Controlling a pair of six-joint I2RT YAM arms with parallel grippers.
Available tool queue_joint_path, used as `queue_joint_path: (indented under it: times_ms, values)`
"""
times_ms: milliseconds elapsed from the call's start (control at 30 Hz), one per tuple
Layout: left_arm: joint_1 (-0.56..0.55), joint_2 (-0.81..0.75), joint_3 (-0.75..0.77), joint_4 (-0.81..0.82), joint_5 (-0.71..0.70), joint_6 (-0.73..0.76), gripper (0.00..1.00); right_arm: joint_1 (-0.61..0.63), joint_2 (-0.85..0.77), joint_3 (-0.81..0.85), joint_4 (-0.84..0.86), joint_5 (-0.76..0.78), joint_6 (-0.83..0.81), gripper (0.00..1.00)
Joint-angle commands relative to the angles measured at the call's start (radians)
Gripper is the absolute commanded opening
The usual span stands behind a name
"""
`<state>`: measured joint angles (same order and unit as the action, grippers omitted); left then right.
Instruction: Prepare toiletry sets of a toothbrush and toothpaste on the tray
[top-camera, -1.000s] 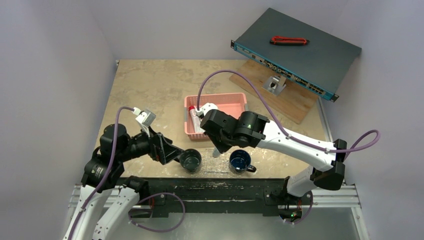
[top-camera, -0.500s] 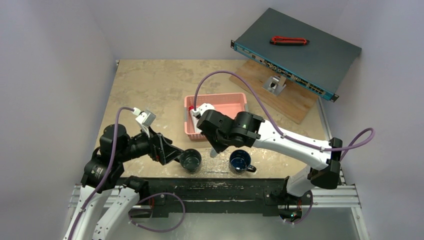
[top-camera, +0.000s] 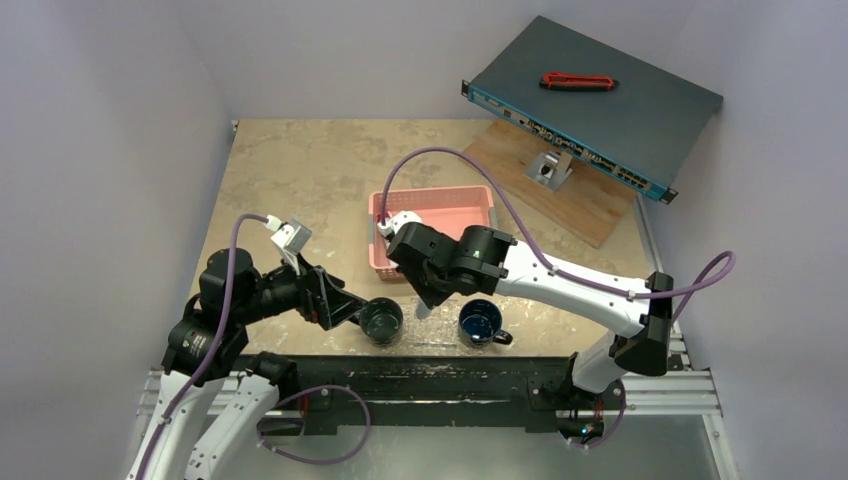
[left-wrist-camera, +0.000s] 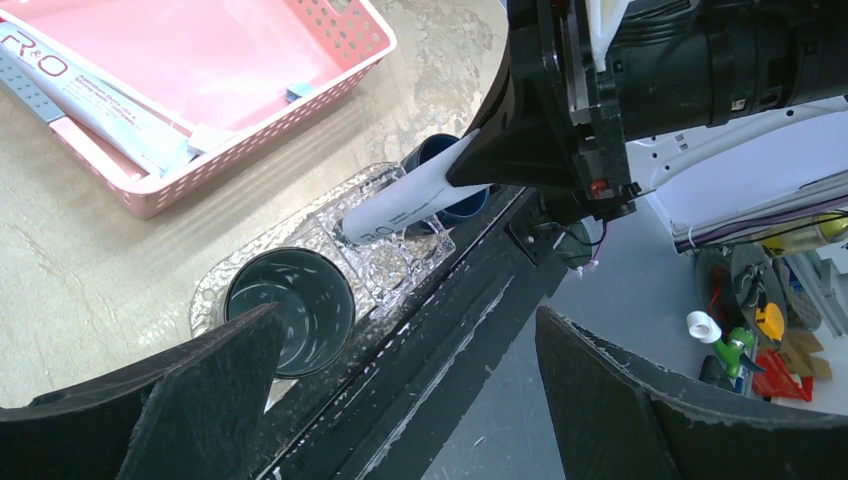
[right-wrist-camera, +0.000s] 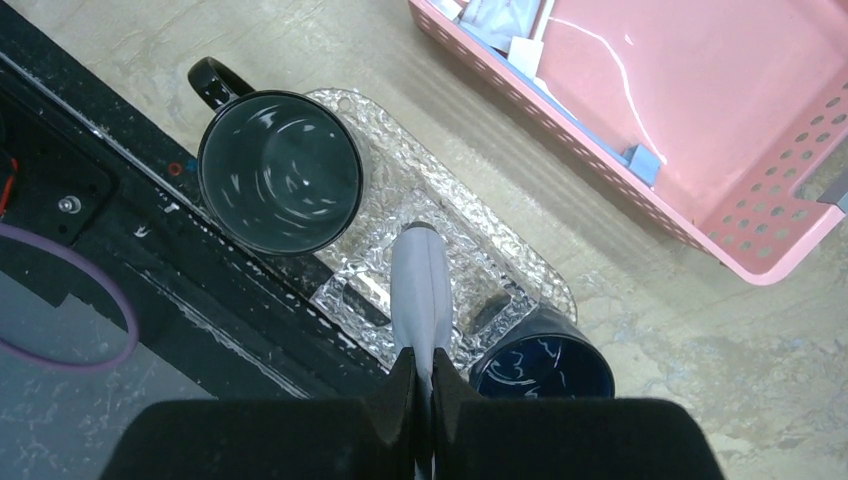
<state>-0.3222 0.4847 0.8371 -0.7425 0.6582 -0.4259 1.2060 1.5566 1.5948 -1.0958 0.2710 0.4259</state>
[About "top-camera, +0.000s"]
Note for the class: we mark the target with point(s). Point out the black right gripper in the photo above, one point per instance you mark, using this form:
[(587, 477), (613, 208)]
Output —
[(429, 287)]

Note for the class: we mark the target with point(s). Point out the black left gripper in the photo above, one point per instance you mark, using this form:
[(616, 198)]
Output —
[(321, 295)]

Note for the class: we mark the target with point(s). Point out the dark green mug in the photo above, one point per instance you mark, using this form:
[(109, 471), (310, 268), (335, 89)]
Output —
[(381, 320)]

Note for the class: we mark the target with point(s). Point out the pink perforated plastic basket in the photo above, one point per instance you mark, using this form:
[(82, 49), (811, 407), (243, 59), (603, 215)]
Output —
[(447, 209)]

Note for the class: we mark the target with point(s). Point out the dark blue mug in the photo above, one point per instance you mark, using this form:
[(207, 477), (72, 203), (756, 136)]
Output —
[(480, 323)]

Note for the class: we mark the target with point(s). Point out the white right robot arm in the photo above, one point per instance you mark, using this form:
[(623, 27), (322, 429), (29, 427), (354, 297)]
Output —
[(635, 312)]

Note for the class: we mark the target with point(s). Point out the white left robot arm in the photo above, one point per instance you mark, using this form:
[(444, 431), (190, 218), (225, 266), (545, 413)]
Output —
[(204, 347)]

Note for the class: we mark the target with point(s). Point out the wooden board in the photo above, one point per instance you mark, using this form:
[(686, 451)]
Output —
[(589, 204)]

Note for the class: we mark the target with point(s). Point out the red black utility knife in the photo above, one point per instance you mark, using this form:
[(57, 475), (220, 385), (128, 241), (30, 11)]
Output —
[(565, 82)]

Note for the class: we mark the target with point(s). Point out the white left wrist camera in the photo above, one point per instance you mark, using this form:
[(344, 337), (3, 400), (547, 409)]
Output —
[(289, 239)]

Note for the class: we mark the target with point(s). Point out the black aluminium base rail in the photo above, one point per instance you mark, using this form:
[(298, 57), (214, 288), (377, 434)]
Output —
[(530, 393)]

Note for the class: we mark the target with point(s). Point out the grey metal bracket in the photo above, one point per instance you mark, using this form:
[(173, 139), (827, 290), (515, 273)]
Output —
[(550, 169)]

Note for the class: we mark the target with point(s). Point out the teal network switch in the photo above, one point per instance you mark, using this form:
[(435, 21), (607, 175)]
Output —
[(639, 134)]

